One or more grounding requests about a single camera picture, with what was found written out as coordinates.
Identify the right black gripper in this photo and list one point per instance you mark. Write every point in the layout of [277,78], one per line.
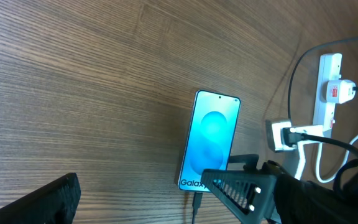
[275,196]

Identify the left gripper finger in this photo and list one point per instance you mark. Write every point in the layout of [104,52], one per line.
[55,202]

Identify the turquoise screen Galaxy smartphone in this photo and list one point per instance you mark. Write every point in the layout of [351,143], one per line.
[210,137]

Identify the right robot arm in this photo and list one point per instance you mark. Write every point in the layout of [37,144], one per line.
[348,194]

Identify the white USB charger plug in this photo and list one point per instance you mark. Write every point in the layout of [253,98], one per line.
[340,91]

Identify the white power strip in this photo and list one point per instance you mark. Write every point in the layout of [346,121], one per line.
[329,69]

